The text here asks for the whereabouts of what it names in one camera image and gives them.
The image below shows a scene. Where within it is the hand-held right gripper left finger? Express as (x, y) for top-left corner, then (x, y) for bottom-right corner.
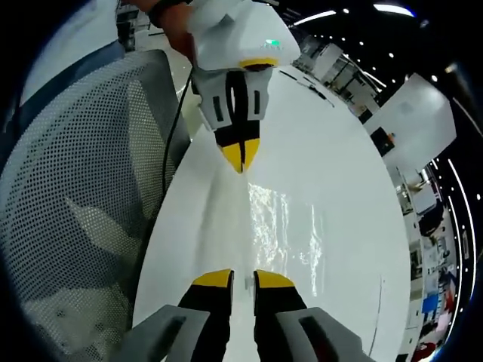
(134, 268), (235, 362)

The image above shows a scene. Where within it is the grey mesh chair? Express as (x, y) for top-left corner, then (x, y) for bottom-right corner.
(0, 48), (190, 362)

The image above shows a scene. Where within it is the clear wrinkled food packaging bag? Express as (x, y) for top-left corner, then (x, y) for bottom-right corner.
(247, 179), (330, 299)

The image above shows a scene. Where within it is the person's left hand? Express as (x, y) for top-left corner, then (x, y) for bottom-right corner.
(165, 13), (200, 68)

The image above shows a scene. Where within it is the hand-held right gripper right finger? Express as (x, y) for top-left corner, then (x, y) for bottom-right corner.
(252, 269), (365, 362)

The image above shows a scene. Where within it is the black cabinet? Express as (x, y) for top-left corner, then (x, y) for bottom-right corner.
(371, 126), (398, 158)

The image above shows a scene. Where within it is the white square pillar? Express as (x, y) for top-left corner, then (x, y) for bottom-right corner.
(361, 72), (458, 171)

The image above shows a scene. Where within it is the person's light clothing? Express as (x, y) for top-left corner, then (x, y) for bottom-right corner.
(17, 0), (128, 109)

